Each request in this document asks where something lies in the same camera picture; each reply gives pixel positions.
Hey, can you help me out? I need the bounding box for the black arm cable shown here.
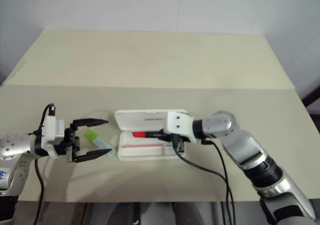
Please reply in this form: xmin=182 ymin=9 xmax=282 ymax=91
xmin=32 ymin=103 xmax=57 ymax=225
xmin=200 ymin=139 xmax=238 ymax=225
xmin=172 ymin=139 xmax=233 ymax=225

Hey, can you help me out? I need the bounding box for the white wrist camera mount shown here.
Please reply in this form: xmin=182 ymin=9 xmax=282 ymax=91
xmin=40 ymin=115 xmax=67 ymax=159
xmin=163 ymin=111 xmax=199 ymax=144

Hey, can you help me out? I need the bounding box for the white plastic pencil case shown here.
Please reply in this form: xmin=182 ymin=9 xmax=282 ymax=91
xmin=114 ymin=108 xmax=189 ymax=162

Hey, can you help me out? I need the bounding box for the black furniture frame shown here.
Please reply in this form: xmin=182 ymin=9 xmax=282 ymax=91
xmin=300 ymin=79 xmax=320 ymax=137

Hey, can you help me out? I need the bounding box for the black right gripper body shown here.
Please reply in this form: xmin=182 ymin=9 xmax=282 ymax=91
xmin=170 ymin=133 xmax=188 ymax=154

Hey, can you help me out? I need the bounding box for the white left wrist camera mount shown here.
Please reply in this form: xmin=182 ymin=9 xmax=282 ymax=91
xmin=40 ymin=115 xmax=67 ymax=159

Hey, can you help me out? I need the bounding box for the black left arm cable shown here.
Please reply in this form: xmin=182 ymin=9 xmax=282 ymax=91
xmin=32 ymin=103 xmax=57 ymax=225

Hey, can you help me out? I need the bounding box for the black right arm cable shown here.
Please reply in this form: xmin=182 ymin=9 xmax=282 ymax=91
xmin=172 ymin=139 xmax=233 ymax=225
xmin=200 ymin=139 xmax=238 ymax=225

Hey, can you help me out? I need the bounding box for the red marker with black barrel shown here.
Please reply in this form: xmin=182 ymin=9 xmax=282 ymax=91
xmin=131 ymin=130 xmax=166 ymax=139

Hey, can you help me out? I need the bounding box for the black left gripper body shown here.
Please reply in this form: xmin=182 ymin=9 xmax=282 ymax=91
xmin=53 ymin=124 xmax=81 ymax=164

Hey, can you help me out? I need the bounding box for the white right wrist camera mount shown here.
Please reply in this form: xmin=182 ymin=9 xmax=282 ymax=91
xmin=163 ymin=111 xmax=199 ymax=144

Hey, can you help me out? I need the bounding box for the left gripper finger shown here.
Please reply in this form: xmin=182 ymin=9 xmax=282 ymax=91
xmin=71 ymin=118 xmax=110 ymax=131
xmin=74 ymin=148 xmax=112 ymax=164

